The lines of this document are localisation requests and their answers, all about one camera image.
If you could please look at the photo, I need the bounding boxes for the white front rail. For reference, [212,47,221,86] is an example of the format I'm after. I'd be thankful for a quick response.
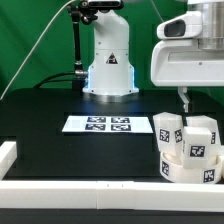
[0,181,224,212]

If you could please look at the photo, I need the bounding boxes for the green backdrop curtain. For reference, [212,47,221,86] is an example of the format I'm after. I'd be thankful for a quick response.
[0,0,224,98]

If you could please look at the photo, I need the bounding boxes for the white round stool seat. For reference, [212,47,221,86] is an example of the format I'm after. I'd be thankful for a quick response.
[160,153,222,184]

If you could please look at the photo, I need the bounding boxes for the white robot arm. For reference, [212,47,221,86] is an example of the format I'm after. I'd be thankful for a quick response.
[84,0,224,110]

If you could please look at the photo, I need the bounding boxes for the black cable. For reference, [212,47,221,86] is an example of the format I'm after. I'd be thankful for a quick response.
[33,71,84,89]

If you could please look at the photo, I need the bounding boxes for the black camera on mount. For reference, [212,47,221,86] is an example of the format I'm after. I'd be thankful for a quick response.
[80,0,123,10]

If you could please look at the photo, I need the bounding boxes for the white marker sheet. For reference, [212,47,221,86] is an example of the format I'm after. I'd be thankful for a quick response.
[62,116,153,133]

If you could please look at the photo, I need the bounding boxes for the white left rail block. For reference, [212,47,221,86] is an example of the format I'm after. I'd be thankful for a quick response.
[0,141,17,181]

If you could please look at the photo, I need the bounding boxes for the white cable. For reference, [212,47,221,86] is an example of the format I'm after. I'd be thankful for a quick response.
[0,0,76,101]

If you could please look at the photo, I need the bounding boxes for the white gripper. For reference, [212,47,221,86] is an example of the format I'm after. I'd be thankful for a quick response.
[151,11,224,113]

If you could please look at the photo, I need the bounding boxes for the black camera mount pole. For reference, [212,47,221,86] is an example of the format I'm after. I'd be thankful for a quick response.
[67,4,84,91]

